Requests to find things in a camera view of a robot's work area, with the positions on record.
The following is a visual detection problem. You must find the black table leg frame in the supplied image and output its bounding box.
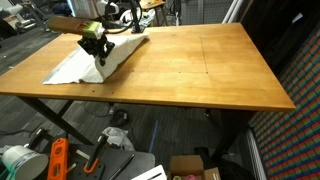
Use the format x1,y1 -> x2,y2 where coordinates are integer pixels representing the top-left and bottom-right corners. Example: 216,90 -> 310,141
19,96 -> 92,145

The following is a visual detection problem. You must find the white tape roll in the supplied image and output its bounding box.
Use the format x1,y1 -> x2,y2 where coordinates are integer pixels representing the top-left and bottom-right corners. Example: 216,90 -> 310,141
1,145 -> 49,180

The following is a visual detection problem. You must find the orange spirit level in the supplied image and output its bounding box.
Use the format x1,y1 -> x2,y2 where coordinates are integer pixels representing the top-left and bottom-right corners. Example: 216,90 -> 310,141
47,138 -> 68,180

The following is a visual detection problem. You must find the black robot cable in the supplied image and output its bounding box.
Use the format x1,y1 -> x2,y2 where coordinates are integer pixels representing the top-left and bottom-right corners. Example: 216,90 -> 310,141
103,0 -> 144,35

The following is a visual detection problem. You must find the open cardboard box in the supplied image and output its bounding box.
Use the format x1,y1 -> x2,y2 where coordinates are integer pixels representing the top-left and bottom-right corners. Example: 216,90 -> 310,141
167,155 -> 222,180

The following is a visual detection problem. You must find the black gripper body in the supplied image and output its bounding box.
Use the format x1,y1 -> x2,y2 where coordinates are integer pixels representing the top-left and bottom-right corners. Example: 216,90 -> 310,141
78,35 -> 115,57

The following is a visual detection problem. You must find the white towel with grey tape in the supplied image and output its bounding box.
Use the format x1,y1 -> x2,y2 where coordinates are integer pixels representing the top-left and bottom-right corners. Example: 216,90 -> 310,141
42,33 -> 149,85

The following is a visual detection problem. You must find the orange black clamp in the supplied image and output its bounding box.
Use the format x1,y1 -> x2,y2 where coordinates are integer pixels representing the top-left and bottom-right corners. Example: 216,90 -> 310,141
83,134 -> 108,174

